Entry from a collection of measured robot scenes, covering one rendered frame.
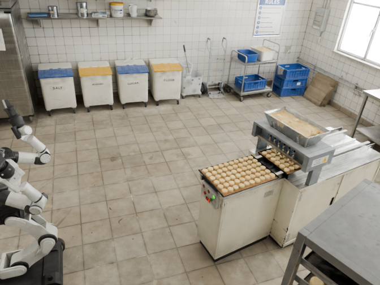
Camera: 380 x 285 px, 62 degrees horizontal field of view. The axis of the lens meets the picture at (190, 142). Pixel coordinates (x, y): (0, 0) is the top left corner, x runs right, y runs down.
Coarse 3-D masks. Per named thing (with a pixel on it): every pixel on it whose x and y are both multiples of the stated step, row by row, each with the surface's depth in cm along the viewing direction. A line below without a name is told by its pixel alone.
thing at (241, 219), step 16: (240, 192) 268; (256, 192) 278; (272, 192) 292; (208, 208) 286; (224, 208) 266; (240, 208) 278; (256, 208) 291; (272, 208) 306; (208, 224) 293; (224, 224) 278; (240, 224) 291; (256, 224) 305; (208, 240) 301; (224, 240) 290; (240, 240) 305; (256, 240) 321; (224, 256) 310
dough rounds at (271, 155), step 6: (270, 150) 314; (276, 150) 317; (270, 156) 305; (276, 156) 306; (282, 156) 306; (276, 162) 296; (282, 162) 298; (288, 162) 298; (282, 168) 291; (288, 168) 291; (294, 168) 292; (300, 168) 294
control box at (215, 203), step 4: (204, 180) 280; (204, 184) 276; (208, 184) 275; (204, 188) 278; (208, 188) 271; (212, 188) 271; (212, 192) 267; (216, 192) 267; (204, 196) 281; (208, 196) 275; (212, 196) 268; (216, 196) 263; (212, 200) 269; (216, 200) 264; (212, 204) 271; (216, 204) 266; (216, 208) 268
